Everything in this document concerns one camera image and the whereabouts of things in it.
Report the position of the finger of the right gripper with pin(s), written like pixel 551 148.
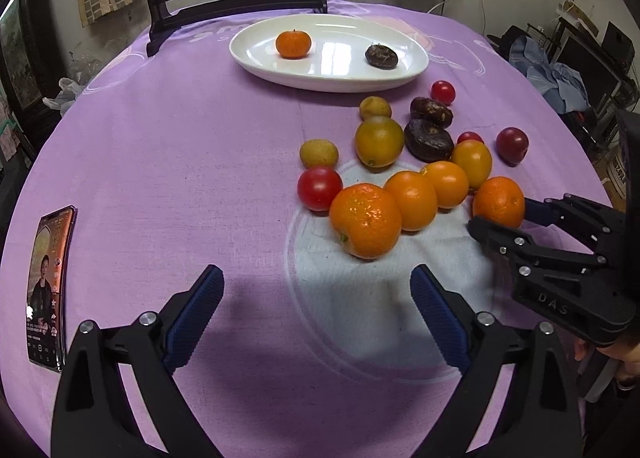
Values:
pixel 521 249
pixel 596 226

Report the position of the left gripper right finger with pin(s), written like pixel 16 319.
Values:
pixel 540 414

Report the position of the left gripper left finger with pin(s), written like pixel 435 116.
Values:
pixel 92 414

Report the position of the yellow-orange citrus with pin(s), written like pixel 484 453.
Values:
pixel 475 159

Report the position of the dark red plum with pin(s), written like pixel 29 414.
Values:
pixel 512 145

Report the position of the red cherry tomato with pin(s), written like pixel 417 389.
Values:
pixel 443 92
pixel 469 136
pixel 317 188

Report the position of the dark wrinkled passion fruit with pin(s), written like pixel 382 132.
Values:
pixel 427 142

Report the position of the large orange mandarin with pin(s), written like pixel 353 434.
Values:
pixel 366 220

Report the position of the dark oblong passion fruit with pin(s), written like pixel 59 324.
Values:
pixel 431 111

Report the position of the large yellow-green citrus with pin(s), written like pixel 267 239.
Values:
pixel 379 142

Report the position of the small yellow-green kumquat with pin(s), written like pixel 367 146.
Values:
pixel 374 106
pixel 318 152

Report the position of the small mandarin orange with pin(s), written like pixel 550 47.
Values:
pixel 293 44

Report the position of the person's right hand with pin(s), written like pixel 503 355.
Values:
pixel 598 367

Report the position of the smartphone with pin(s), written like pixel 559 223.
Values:
pixel 45 293

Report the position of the blue clothes pile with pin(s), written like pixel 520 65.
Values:
pixel 560 86

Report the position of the purple patterned tablecloth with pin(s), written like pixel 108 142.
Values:
pixel 182 159

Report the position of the white oval plate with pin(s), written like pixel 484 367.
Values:
pixel 336 61

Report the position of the white plastic bag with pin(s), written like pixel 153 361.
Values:
pixel 66 97

